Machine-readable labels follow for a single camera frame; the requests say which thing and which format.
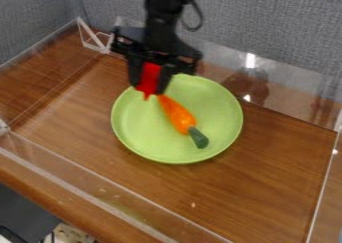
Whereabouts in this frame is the black cable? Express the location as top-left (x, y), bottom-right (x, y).
top-left (179, 0), bottom-right (206, 33)

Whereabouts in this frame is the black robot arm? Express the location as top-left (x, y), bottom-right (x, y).
top-left (111, 0), bottom-right (203, 98)

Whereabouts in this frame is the orange toy carrot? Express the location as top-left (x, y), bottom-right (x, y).
top-left (158, 95), bottom-right (210, 149)

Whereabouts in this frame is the clear acrylic corner bracket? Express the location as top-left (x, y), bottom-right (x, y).
top-left (77, 17), bottom-right (117, 56)

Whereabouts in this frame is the clear acrylic enclosure wall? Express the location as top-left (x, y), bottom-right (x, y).
top-left (0, 20), bottom-right (342, 243)

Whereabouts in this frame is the green plastic plate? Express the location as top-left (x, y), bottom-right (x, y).
top-left (111, 74), bottom-right (244, 164)

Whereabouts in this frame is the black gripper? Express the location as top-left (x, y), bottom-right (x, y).
top-left (111, 18), bottom-right (203, 94)

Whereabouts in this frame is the red rectangular block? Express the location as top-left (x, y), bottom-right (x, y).
top-left (135, 62), bottom-right (162, 99)

